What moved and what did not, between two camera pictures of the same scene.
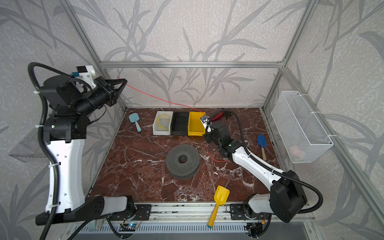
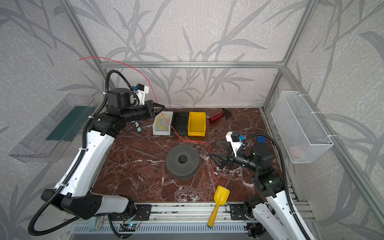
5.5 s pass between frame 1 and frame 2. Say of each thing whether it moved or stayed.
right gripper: moved
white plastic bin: stayed
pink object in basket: stayed
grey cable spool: stayed
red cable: moved
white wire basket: stayed
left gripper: moved
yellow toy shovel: stayed
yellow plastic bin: stayed
